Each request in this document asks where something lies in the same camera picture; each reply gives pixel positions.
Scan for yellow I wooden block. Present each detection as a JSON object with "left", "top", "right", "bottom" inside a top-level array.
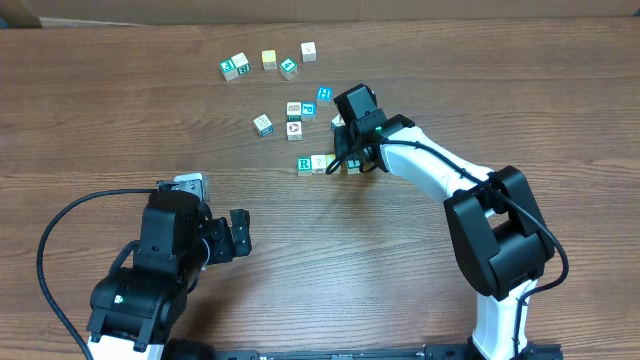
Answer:
[{"left": 326, "top": 154, "right": 342, "bottom": 174}]

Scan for green 7 wooden block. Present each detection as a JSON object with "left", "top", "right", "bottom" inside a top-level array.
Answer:
[{"left": 346, "top": 159, "right": 361, "bottom": 175}]

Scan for white 7 wooden block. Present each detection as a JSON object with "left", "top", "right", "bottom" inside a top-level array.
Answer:
[{"left": 311, "top": 154, "right": 327, "bottom": 175}]

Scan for green R wooden block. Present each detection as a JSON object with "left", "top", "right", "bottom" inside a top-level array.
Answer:
[{"left": 296, "top": 157, "right": 313, "bottom": 176}]

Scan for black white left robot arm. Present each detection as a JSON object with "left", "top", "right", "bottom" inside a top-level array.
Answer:
[{"left": 87, "top": 191, "right": 252, "bottom": 359}]

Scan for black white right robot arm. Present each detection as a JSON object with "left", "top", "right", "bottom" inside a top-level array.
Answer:
[{"left": 326, "top": 84, "right": 569, "bottom": 359}]

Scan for white block blue side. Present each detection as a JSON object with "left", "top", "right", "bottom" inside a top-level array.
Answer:
[{"left": 330, "top": 115, "right": 345, "bottom": 131}]

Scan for blue P wooden block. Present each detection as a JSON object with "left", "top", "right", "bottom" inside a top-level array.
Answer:
[{"left": 301, "top": 102, "right": 317, "bottom": 121}]

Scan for blue H wooden block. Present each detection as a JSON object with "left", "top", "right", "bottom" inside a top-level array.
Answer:
[{"left": 316, "top": 86, "right": 333, "bottom": 106}]

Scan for white block round picture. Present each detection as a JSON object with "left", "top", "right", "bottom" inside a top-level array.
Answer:
[{"left": 286, "top": 121, "right": 303, "bottom": 141}]

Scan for wooden block brain picture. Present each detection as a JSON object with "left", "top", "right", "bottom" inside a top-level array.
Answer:
[{"left": 286, "top": 102, "right": 302, "bottom": 122}]

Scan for green A wooden block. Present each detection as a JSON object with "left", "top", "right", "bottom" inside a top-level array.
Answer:
[{"left": 279, "top": 58, "right": 299, "bottom": 80}]

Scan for plain white wooden block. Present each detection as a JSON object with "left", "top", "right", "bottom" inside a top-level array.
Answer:
[{"left": 301, "top": 42, "right": 317, "bottom": 62}]

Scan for yellow top wooden block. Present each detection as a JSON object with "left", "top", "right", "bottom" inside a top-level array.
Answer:
[{"left": 261, "top": 50, "right": 278, "bottom": 70}]

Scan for wooden block green 2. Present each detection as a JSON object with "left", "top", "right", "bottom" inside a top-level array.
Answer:
[{"left": 231, "top": 52, "right": 251, "bottom": 75}]

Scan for green J wooden block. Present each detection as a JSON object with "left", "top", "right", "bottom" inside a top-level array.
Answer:
[{"left": 219, "top": 58, "right": 239, "bottom": 81}]

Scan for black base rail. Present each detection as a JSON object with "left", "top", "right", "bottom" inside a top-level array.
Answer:
[{"left": 164, "top": 342, "right": 564, "bottom": 360}]

